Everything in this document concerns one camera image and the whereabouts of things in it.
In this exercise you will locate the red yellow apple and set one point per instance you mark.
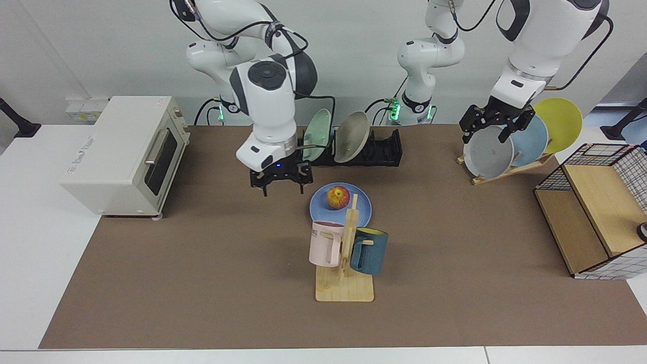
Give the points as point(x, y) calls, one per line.
point(337, 197)

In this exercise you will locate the light blue plate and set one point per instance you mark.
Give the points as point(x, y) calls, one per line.
point(530, 140)

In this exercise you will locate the grey plate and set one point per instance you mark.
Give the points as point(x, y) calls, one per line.
point(488, 154)

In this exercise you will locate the wooden plate rack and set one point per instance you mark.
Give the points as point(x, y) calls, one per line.
point(498, 176)

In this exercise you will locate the pale green plate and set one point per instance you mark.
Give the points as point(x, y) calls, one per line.
point(318, 132)

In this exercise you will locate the yellow plate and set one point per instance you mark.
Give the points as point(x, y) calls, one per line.
point(561, 121)

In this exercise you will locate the beige plate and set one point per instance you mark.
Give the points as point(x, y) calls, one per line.
point(352, 136)

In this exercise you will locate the black dish rack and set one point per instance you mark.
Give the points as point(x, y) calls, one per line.
point(386, 151)

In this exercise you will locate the pink cup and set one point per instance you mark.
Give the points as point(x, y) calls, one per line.
point(323, 247)

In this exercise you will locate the teal cup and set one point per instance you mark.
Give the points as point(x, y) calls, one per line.
point(373, 255)

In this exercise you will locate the wooden cup stand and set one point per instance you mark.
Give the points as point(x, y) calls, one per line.
point(343, 290)

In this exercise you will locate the black stand foot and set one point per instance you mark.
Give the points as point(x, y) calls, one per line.
point(22, 126)
point(619, 129)

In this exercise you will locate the brown table cloth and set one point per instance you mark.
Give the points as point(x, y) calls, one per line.
point(202, 293)

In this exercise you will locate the pale toaster oven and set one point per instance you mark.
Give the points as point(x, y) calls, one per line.
point(111, 162)

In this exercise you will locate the white wall socket box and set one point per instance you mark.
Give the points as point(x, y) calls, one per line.
point(83, 108)

